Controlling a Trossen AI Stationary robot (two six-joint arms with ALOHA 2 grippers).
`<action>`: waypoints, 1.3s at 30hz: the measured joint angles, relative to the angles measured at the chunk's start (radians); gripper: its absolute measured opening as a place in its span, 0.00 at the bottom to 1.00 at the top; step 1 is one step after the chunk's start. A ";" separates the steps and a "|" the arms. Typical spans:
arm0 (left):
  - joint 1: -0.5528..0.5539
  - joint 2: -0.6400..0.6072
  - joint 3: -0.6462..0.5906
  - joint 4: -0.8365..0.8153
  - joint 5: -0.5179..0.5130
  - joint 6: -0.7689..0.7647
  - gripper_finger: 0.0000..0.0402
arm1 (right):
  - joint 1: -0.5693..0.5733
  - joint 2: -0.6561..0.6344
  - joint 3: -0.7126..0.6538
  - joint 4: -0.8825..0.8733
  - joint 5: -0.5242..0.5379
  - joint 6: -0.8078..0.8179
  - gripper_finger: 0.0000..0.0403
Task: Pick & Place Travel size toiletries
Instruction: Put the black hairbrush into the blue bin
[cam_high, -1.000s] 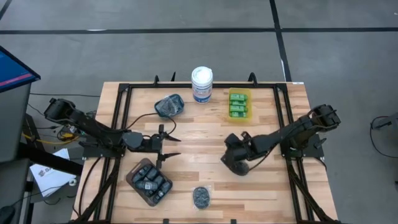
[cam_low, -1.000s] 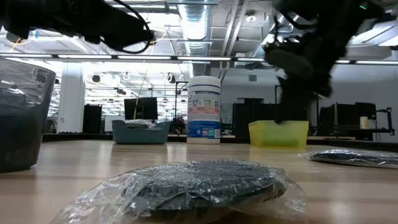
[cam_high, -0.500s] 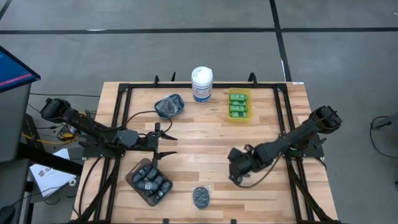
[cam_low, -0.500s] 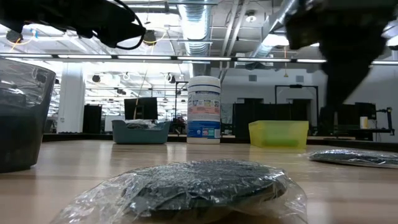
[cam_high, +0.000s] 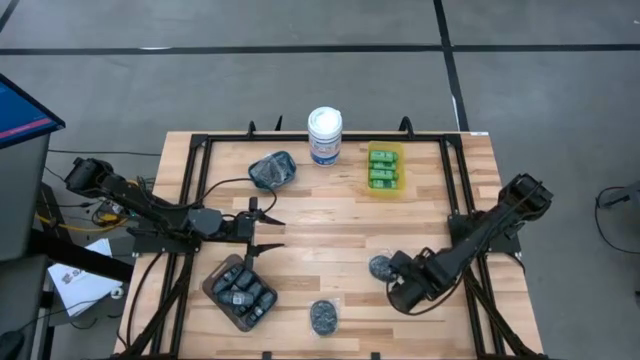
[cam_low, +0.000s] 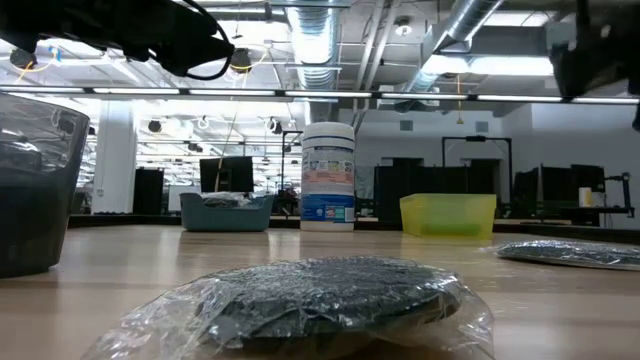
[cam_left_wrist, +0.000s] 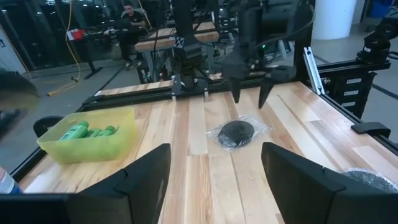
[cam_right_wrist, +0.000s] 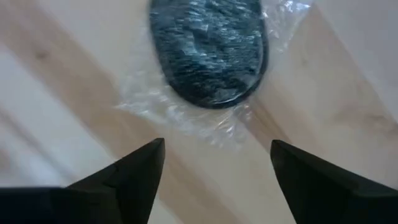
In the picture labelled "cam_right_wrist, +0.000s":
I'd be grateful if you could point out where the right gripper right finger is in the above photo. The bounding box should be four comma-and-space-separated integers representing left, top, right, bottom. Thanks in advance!
269, 139, 398, 224

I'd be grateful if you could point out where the bagged black round brush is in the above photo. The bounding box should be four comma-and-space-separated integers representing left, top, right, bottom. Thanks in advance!
114, 0, 313, 150

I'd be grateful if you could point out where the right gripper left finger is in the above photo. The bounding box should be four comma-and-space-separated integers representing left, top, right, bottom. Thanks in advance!
0, 138, 166, 224

